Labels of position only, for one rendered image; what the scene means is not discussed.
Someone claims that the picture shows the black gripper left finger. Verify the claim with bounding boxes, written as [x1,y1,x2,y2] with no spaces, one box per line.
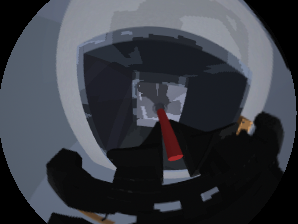
[106,121,164,184]

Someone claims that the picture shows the red peg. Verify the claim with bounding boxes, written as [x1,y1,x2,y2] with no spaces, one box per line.
[157,108,184,161]

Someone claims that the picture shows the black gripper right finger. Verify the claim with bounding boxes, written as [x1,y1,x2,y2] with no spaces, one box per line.
[169,120,239,177]

